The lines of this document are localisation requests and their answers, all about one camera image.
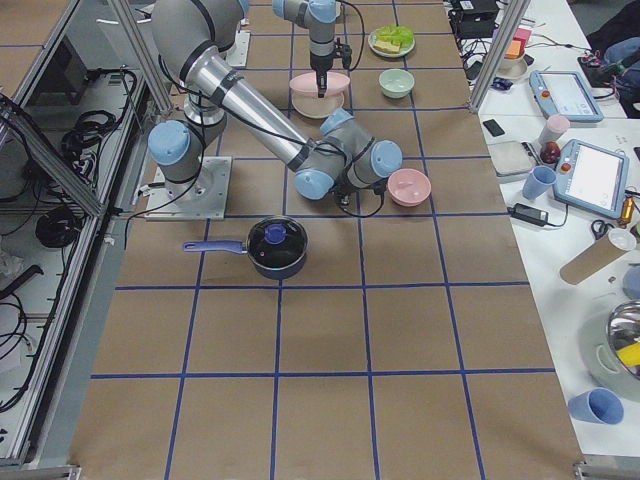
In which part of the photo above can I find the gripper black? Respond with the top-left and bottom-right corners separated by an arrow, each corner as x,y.
309,38 -> 350,97
331,176 -> 388,206

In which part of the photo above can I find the pink plate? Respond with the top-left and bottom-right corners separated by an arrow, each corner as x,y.
289,71 -> 350,97

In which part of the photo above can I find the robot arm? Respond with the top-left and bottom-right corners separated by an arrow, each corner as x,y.
152,1 -> 403,200
272,0 -> 352,98

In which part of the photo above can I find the cream white plate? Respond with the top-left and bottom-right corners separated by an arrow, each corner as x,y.
292,93 -> 345,119

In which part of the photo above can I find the pink bowl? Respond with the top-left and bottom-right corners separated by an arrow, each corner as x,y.
387,168 -> 432,207

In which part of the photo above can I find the bread slice on plate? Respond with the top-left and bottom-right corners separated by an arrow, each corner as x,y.
373,39 -> 401,55

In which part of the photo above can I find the green bowl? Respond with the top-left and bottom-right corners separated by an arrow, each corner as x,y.
378,69 -> 415,99

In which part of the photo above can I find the green plate with food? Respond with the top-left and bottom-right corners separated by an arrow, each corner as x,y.
368,25 -> 415,58

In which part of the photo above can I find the blue saucepan with lid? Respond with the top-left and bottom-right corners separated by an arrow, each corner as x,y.
183,216 -> 308,280

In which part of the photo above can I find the lettuce leaf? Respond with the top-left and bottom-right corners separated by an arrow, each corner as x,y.
375,25 -> 414,48

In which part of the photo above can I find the black phone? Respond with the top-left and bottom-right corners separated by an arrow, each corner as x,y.
482,119 -> 505,137

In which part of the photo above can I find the kitchen scale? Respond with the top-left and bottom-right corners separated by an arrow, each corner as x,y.
488,141 -> 537,177

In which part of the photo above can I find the black power adapter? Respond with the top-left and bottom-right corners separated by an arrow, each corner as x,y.
507,203 -> 548,227

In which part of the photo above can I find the bowl of foam cubes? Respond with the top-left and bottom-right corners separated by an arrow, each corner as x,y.
497,28 -> 533,80

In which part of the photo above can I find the blue cup far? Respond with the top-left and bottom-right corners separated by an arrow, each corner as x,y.
522,165 -> 556,200

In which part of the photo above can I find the blue cup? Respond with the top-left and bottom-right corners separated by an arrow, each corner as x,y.
567,387 -> 624,425
522,165 -> 556,200

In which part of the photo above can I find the brown bottle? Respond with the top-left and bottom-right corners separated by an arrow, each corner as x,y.
540,142 -> 561,165

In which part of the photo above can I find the pink cup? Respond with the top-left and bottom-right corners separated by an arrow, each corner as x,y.
537,114 -> 571,146

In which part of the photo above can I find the far teach pendant tablet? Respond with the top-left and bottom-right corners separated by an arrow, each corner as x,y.
528,70 -> 604,123

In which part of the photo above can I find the teach pendant tablet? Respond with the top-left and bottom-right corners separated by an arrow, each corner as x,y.
528,70 -> 604,123
553,139 -> 629,219

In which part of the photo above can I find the near teach pendant tablet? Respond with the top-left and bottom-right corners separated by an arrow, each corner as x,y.
553,139 -> 629,219

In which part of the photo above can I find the cardboard tube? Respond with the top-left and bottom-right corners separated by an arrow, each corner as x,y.
559,228 -> 637,285

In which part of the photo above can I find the steel mixing bowl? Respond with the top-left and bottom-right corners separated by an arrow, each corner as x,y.
579,300 -> 639,402

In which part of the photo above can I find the blue cup near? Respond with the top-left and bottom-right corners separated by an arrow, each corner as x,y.
567,387 -> 624,425

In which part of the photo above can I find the aluminium frame post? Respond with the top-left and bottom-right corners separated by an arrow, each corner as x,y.
468,0 -> 530,114

